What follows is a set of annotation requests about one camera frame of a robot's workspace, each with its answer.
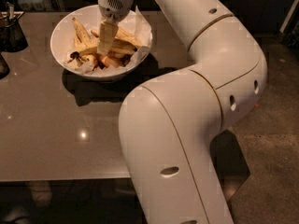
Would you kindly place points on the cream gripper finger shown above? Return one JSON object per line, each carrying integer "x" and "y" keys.
{"x": 107, "y": 33}

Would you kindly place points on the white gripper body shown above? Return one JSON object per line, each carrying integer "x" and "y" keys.
{"x": 114, "y": 6}

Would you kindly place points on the large spotted yellow banana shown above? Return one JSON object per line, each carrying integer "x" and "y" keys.
{"x": 118, "y": 46}

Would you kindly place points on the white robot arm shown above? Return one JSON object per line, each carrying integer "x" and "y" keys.
{"x": 166, "y": 124}

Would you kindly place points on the banana on right side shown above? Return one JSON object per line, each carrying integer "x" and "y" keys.
{"x": 127, "y": 36}

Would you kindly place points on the white ceramic bowl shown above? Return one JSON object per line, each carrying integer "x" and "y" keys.
{"x": 62, "y": 38}

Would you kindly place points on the upright banana on left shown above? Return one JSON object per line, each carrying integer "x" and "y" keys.
{"x": 81, "y": 31}

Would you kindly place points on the small orange fruit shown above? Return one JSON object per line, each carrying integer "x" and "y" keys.
{"x": 107, "y": 61}

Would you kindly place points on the black mesh cup holder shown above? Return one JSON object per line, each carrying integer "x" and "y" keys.
{"x": 12, "y": 38}

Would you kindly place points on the dark object at left edge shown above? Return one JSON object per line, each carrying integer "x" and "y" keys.
{"x": 4, "y": 69}

